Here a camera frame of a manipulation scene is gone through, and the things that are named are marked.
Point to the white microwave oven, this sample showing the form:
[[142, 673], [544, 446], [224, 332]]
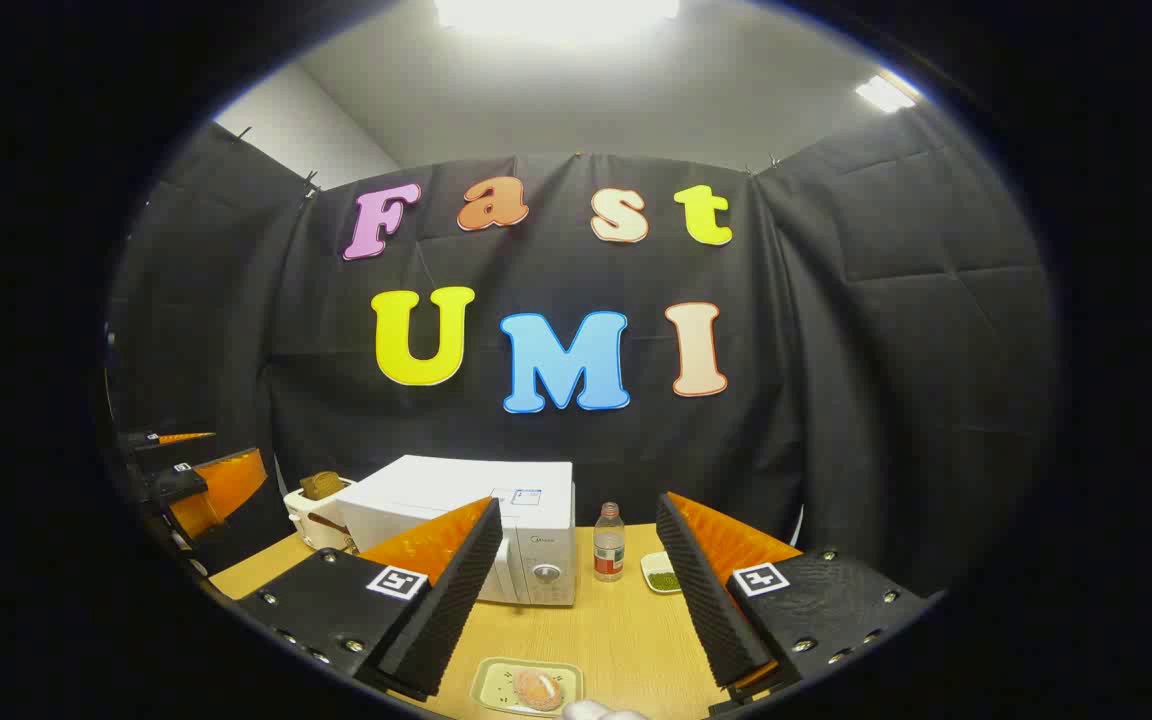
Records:
[[456, 500]]

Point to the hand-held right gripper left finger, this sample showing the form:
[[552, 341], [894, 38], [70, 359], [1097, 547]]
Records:
[[451, 600]]

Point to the white toaster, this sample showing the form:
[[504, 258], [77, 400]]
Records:
[[311, 520]]

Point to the clear bottle with red label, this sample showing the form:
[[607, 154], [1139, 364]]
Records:
[[609, 550]]

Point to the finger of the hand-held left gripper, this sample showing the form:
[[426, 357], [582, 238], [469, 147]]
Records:
[[166, 450], [226, 490]]

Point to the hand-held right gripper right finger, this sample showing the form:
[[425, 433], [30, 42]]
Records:
[[706, 600]]

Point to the ceiling light panel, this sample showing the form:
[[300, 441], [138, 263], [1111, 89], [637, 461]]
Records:
[[884, 93], [556, 12]]

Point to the white divided dish of beans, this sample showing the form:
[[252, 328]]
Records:
[[662, 575]]

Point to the pale green rectangular plate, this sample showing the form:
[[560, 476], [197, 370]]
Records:
[[491, 685]]

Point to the orange breaded food ball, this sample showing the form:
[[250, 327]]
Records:
[[538, 690]]

